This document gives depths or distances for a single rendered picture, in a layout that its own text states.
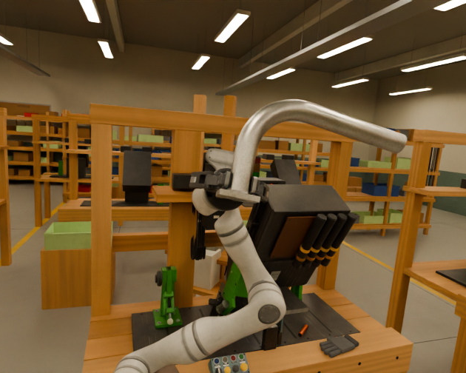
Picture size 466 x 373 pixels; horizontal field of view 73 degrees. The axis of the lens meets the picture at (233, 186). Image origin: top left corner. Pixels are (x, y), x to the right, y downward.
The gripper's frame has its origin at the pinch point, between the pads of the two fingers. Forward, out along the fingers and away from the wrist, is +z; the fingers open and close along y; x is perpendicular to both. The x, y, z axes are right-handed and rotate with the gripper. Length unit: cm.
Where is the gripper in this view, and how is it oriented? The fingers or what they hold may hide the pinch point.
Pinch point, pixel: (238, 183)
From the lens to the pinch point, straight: 44.0
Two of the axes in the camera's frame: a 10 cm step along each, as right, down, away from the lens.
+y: -9.7, -1.9, -1.5
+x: 1.8, -9.8, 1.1
